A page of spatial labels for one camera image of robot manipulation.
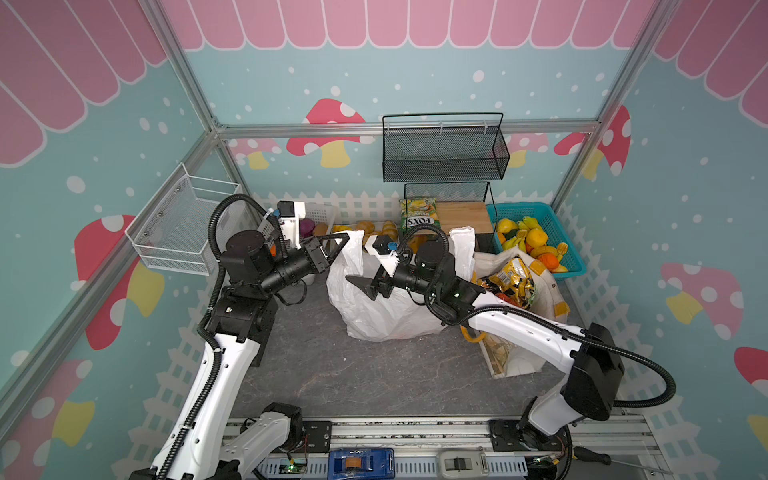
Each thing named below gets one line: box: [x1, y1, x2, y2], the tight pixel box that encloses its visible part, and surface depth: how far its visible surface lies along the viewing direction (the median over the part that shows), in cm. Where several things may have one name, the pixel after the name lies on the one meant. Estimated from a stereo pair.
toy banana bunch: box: [503, 218, 538, 252], surface depth 109 cm
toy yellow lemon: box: [526, 228, 548, 248], surface depth 105 cm
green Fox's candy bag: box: [400, 198, 441, 235], surface depth 100 cm
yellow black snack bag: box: [488, 255, 535, 308], surface depth 85 cm
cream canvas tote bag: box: [474, 247, 570, 323], surface depth 85 cm
